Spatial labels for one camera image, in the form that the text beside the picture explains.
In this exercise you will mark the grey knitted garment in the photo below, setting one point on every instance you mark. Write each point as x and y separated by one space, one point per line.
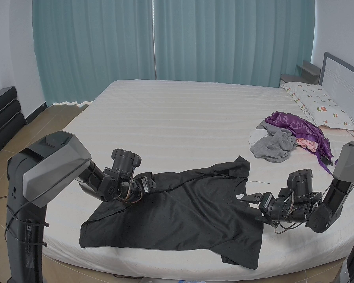
274 146

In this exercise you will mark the black T-shirt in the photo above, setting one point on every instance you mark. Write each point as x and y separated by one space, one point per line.
180 217

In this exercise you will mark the pink garment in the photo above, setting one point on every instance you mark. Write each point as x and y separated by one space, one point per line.
306 144

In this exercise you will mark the blue-green curtain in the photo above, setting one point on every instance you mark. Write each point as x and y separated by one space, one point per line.
91 40
230 34

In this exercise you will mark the purple satin garment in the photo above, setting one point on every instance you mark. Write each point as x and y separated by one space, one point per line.
298 124

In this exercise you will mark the bed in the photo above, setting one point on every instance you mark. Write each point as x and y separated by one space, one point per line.
165 122

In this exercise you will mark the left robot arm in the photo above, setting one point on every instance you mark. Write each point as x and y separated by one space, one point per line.
53 164

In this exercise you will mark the white printed pillow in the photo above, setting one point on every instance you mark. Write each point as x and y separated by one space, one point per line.
318 102

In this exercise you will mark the black chest of drawers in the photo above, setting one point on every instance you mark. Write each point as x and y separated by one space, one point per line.
3 113

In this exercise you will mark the grey bedside table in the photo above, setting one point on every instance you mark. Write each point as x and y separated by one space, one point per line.
302 74

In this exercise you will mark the white garment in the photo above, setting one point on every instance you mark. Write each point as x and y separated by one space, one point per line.
256 136

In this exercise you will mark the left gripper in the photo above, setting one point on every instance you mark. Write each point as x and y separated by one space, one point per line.
138 189

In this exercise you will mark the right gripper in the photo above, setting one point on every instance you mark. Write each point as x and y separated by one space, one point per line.
278 209

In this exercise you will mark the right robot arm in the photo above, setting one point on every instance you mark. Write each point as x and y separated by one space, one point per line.
351 164

